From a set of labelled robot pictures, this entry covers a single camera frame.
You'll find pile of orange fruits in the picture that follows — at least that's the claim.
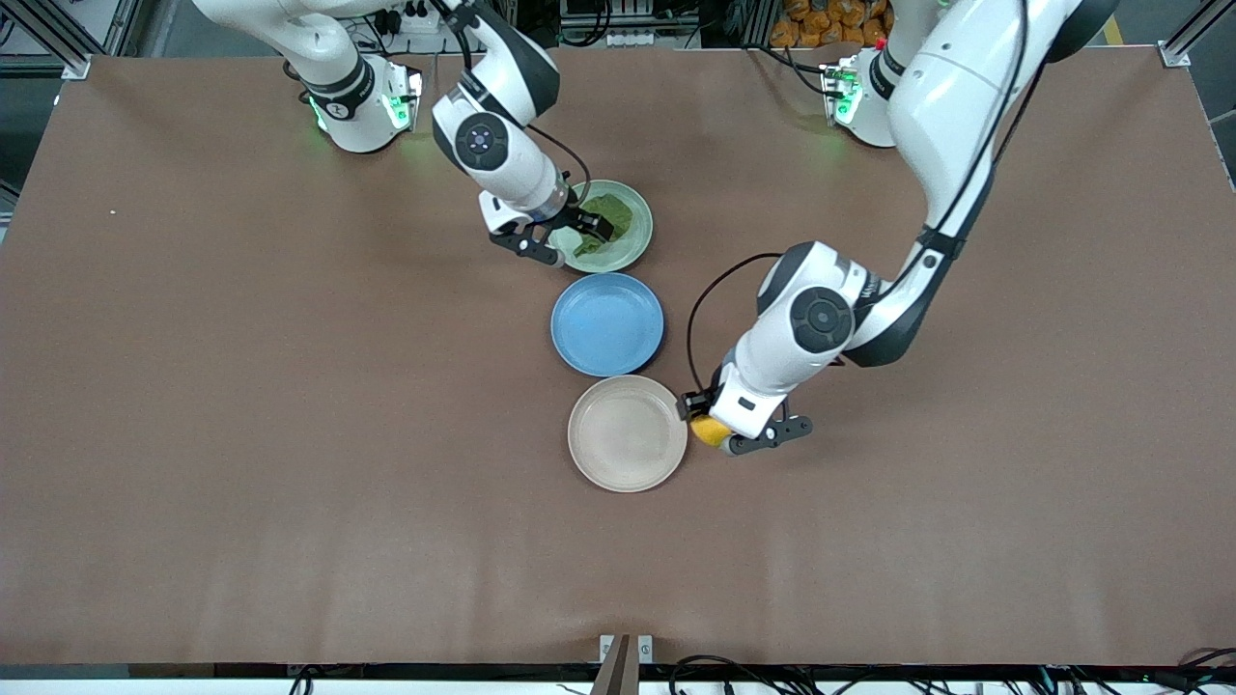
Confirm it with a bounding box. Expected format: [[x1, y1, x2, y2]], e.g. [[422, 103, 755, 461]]
[[771, 0, 894, 47]]

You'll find beige round plate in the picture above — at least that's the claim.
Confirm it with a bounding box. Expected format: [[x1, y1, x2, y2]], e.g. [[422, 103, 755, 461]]
[[567, 375, 689, 494]]

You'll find blue round plate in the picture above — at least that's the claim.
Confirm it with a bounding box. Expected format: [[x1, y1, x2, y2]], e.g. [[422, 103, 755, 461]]
[[550, 272, 665, 377]]

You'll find green lettuce leaf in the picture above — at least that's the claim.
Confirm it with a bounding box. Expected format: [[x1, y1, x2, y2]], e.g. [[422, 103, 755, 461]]
[[573, 193, 635, 259]]

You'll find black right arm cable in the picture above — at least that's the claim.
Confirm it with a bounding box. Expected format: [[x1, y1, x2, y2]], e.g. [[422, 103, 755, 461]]
[[430, 0, 592, 209]]

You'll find aluminium frame post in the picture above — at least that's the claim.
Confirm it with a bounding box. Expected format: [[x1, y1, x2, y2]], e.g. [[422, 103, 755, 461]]
[[1159, 0, 1236, 69], [0, 0, 95, 80]]

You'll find pale green round plate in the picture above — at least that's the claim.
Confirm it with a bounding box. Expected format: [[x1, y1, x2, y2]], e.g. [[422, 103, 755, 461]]
[[548, 180, 655, 274]]

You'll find grey table edge bracket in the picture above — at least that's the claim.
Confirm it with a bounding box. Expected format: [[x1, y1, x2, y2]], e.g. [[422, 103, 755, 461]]
[[591, 634, 655, 695]]

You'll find white power strip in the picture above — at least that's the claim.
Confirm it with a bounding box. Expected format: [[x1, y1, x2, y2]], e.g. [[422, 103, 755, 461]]
[[372, 0, 442, 36]]

